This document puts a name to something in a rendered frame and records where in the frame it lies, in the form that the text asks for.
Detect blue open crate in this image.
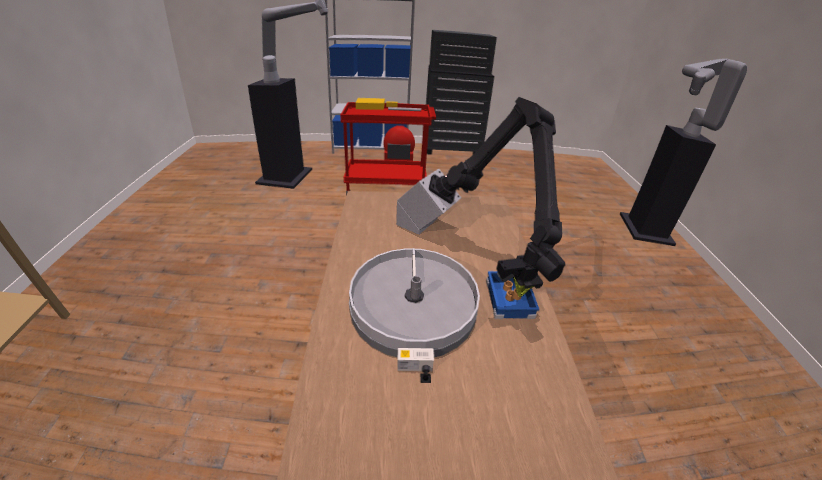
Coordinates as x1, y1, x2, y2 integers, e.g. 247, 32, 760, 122
486, 271, 539, 319

